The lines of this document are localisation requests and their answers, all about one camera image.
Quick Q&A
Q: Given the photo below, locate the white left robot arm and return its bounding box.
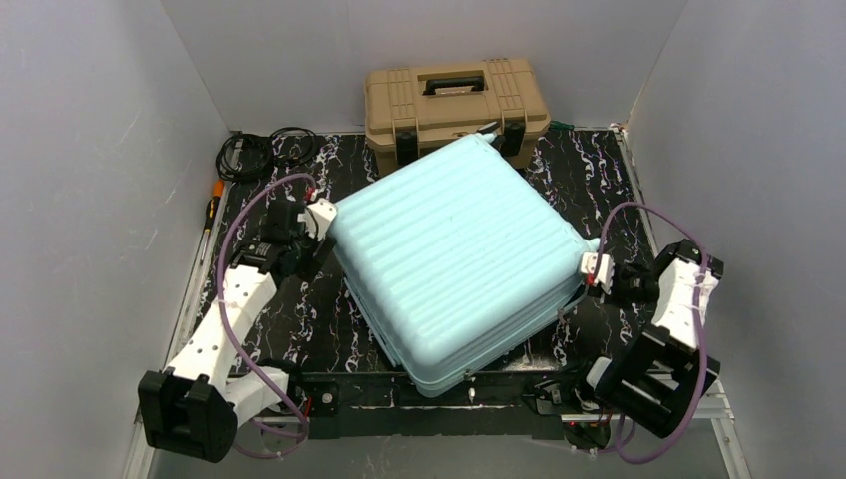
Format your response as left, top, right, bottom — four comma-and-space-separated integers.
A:
138, 199, 338, 463

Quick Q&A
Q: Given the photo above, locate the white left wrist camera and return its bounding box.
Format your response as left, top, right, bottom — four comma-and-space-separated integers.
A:
303, 198, 338, 242

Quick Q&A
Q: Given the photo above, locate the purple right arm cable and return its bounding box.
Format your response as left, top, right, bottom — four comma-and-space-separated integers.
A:
591, 201, 711, 466

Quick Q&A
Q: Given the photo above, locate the orange handled screwdriver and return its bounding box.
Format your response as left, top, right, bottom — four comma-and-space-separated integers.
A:
198, 179, 225, 262

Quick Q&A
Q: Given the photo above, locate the tan plastic toolbox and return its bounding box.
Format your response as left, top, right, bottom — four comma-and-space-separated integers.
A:
364, 58, 552, 176

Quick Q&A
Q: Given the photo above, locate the light blue suitcase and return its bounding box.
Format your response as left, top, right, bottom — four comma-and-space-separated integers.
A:
329, 133, 599, 398

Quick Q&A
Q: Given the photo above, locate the black coiled cable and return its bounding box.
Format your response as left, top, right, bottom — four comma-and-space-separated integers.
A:
216, 127, 322, 183

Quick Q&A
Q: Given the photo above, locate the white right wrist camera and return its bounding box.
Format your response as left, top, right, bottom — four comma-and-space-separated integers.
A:
579, 252, 615, 295

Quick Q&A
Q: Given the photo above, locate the green handled screwdriver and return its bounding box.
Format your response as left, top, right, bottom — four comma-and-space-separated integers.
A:
549, 120, 575, 131

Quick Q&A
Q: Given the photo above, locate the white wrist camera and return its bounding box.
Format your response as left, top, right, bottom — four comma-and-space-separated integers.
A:
579, 252, 615, 295
303, 198, 338, 242

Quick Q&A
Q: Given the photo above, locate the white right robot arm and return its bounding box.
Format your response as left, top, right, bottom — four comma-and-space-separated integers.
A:
580, 239, 724, 438

